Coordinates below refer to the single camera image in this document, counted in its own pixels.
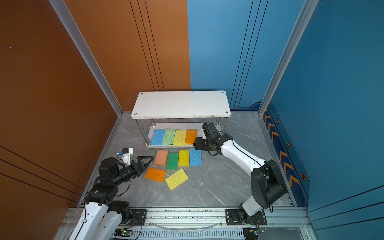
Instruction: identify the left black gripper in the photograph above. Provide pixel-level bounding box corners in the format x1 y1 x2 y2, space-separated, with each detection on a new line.
113 156 154 187

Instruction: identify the orange sponge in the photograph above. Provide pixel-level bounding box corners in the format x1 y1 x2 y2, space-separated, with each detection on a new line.
185 129 198 146
145 167 167 183

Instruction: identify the blue sponge row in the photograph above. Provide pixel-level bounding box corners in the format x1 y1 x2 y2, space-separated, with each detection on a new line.
189 149 202 167
151 129 166 146

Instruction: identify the pale yellow sponge row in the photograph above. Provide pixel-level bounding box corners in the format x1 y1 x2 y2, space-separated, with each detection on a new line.
173 130 187 147

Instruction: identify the pink sponge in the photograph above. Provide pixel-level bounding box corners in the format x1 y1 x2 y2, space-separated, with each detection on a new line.
154 150 169 167

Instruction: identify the bright yellow sponge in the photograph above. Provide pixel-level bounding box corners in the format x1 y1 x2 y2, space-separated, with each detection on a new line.
178 150 190 167

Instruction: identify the light green sponge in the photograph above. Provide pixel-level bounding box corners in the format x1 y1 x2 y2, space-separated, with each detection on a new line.
162 129 176 146

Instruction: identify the dark green sponge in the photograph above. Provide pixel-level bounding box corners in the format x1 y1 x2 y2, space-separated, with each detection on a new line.
166 153 179 171

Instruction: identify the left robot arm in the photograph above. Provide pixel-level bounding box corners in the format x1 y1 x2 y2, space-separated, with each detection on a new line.
70 156 155 240

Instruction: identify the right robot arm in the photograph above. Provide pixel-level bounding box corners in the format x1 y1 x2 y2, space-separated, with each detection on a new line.
193 123 288 225

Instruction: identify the white two-tier shelf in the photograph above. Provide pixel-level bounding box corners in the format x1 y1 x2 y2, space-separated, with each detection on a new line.
131 90 231 149

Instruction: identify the pale yellow sponge tilted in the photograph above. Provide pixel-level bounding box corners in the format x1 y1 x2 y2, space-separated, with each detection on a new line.
165 169 189 191

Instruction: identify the green circuit board left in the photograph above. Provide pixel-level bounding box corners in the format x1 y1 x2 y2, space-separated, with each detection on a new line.
114 229 133 238

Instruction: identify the circuit board right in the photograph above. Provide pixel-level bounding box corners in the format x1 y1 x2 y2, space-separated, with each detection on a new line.
243 228 265 240

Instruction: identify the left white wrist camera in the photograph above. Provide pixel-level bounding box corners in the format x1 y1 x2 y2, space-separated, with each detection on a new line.
117 148 134 166

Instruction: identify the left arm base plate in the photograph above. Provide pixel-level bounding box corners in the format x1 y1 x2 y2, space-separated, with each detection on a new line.
120 209 147 227

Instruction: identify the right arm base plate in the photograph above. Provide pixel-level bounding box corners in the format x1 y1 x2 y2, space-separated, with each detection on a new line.
225 209 268 226

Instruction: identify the aluminium front rail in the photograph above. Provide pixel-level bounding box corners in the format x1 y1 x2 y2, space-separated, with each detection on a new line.
56 207 316 240

